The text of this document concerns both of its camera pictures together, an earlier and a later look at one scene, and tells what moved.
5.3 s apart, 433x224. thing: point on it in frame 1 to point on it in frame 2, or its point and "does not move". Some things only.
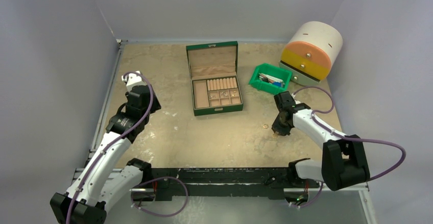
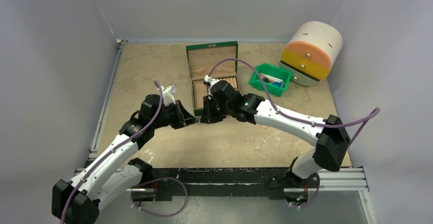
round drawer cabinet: x=313 y=49 does not move
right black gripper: x=280 y=126 to x=212 y=108
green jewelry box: x=213 y=68 does not move
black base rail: x=220 y=183 does not move
